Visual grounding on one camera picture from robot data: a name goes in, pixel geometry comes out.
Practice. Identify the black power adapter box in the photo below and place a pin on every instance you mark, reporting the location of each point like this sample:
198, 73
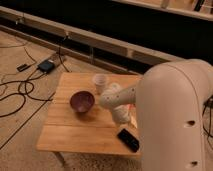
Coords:
46, 66

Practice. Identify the long wooden rail beam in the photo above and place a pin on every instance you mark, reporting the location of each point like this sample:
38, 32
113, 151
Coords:
89, 38

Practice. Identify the white paper cup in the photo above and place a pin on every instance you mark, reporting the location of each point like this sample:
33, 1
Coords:
100, 81

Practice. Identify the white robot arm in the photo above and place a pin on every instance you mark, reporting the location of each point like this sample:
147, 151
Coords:
169, 101

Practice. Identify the purple bowl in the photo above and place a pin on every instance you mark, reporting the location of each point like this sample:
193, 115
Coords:
82, 101

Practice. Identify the black eraser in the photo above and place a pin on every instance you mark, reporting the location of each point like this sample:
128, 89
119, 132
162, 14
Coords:
129, 140

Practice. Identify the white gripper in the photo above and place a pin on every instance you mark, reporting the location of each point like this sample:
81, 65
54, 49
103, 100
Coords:
120, 115

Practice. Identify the small black device on floor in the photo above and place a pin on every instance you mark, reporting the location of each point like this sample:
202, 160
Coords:
23, 67

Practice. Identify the wooden table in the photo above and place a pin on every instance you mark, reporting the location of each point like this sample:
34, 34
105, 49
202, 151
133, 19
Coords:
93, 132

